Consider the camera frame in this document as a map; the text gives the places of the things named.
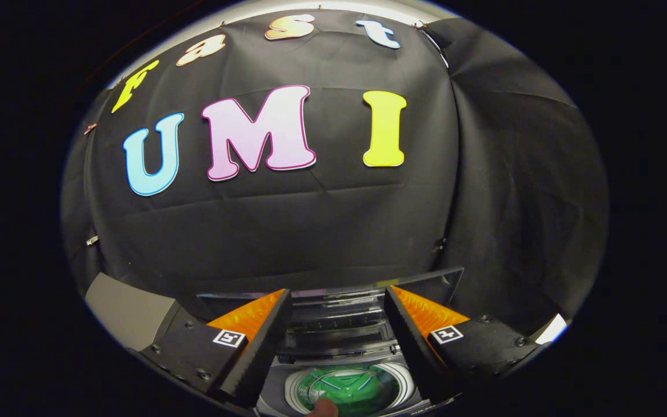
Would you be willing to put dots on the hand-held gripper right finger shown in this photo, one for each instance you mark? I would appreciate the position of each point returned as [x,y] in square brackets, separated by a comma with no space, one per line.
[417,353]

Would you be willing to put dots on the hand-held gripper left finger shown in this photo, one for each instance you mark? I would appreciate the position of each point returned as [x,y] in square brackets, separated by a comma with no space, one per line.
[264,347]

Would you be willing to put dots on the grey washing machine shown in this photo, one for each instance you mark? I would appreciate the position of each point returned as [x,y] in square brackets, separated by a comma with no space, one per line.
[275,385]

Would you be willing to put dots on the green polo shirt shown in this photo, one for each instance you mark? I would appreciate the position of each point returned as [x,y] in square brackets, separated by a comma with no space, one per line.
[362,388]

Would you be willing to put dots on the black backdrop cloth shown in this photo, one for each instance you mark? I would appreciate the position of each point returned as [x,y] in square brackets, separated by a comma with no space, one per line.
[310,231]

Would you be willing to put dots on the white card with yellow label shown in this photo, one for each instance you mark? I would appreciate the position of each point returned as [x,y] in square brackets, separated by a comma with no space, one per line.
[553,330]

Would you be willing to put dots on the grey table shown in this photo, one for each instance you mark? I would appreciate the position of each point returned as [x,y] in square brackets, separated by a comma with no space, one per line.
[131,307]

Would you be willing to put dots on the silver metal clip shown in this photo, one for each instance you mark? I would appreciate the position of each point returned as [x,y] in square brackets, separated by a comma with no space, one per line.
[92,240]

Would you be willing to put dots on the red clip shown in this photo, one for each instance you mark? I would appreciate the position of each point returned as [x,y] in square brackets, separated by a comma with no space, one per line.
[90,128]

